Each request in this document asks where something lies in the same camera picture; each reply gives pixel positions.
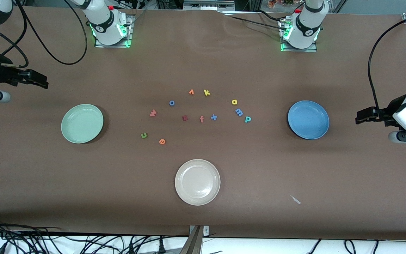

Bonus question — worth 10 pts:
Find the blue plate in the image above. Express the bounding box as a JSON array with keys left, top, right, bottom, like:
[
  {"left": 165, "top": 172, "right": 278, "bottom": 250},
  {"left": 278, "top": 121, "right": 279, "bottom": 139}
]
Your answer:
[{"left": 288, "top": 100, "right": 330, "bottom": 140}]

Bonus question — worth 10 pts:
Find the green plate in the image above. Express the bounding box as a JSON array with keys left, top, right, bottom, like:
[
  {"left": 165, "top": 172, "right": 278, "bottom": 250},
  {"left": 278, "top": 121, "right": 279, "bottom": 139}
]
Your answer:
[{"left": 61, "top": 104, "right": 104, "bottom": 144}]

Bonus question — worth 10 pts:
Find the brown paper table cover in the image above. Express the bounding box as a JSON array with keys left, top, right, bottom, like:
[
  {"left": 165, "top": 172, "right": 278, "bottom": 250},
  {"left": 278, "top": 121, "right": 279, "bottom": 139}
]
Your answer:
[{"left": 0, "top": 6, "right": 406, "bottom": 241}]

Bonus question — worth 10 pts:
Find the orange flower decoration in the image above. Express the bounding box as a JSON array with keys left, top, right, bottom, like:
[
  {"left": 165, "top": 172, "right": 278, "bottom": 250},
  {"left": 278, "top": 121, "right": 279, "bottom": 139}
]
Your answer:
[{"left": 268, "top": 0, "right": 295, "bottom": 8}]

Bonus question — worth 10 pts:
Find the beige plate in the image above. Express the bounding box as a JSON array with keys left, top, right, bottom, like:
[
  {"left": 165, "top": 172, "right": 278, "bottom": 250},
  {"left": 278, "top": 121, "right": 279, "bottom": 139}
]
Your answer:
[{"left": 175, "top": 159, "right": 221, "bottom": 206}]

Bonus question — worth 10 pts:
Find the grey metal box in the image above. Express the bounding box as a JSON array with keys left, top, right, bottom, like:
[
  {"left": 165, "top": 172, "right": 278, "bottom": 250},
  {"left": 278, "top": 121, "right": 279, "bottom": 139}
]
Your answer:
[{"left": 184, "top": 0, "right": 235, "bottom": 11}]

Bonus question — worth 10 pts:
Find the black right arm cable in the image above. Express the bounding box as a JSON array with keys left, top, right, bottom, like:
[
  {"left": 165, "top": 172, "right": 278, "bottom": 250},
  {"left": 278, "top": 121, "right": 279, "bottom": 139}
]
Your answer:
[{"left": 0, "top": 0, "right": 88, "bottom": 68}]

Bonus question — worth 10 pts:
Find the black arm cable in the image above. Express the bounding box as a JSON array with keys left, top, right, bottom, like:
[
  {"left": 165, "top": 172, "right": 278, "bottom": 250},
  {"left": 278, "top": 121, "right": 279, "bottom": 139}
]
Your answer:
[
  {"left": 0, "top": 0, "right": 88, "bottom": 68},
  {"left": 368, "top": 16, "right": 406, "bottom": 109}
]

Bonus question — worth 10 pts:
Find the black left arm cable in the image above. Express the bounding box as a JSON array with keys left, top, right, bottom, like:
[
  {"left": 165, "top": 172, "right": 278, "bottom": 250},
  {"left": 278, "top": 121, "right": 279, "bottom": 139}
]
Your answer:
[{"left": 368, "top": 16, "right": 406, "bottom": 109}]

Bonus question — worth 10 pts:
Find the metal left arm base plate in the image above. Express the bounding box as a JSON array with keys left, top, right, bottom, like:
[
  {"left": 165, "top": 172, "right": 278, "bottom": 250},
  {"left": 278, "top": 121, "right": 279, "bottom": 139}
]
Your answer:
[{"left": 280, "top": 19, "right": 318, "bottom": 53}]

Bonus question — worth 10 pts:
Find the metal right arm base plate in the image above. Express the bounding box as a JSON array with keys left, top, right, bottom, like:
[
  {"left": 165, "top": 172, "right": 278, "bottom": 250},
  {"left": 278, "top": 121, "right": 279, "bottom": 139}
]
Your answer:
[{"left": 94, "top": 14, "right": 134, "bottom": 48}]

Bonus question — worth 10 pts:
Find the black base cable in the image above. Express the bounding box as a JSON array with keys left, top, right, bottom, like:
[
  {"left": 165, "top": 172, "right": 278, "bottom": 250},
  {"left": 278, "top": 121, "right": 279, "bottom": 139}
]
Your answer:
[{"left": 224, "top": 14, "right": 283, "bottom": 29}]

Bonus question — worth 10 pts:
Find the black floor cable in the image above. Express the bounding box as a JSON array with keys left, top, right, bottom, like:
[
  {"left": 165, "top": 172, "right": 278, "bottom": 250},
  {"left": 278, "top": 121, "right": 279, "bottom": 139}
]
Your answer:
[{"left": 0, "top": 219, "right": 175, "bottom": 254}]

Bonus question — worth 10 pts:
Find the metal edge bracket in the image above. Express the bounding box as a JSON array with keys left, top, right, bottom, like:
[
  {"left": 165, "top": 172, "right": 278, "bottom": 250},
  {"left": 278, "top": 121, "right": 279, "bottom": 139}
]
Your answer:
[{"left": 189, "top": 225, "right": 209, "bottom": 236}]

